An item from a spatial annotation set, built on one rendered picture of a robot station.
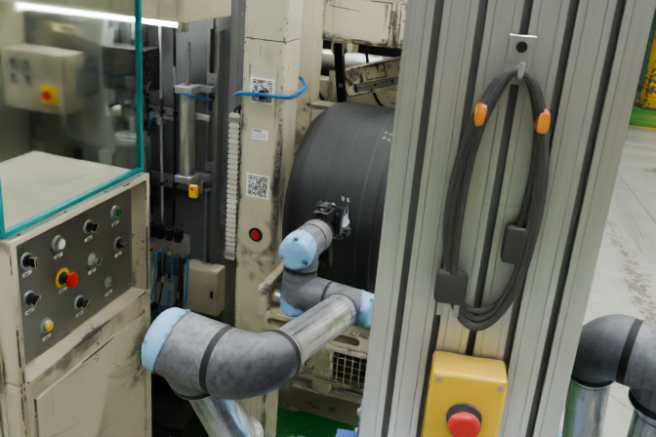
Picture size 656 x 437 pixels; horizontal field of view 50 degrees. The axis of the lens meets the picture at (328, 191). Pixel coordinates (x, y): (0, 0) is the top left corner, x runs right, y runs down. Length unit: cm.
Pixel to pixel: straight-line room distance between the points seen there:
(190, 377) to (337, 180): 80
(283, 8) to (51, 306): 99
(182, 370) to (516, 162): 66
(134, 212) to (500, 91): 151
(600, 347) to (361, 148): 85
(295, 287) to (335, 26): 96
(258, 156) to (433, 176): 132
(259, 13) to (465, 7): 128
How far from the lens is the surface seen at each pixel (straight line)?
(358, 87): 234
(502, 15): 77
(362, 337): 206
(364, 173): 181
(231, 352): 115
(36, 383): 186
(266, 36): 200
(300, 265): 147
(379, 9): 215
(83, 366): 200
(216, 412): 135
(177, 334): 119
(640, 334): 128
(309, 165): 185
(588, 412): 145
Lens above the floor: 193
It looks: 20 degrees down
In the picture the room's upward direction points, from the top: 5 degrees clockwise
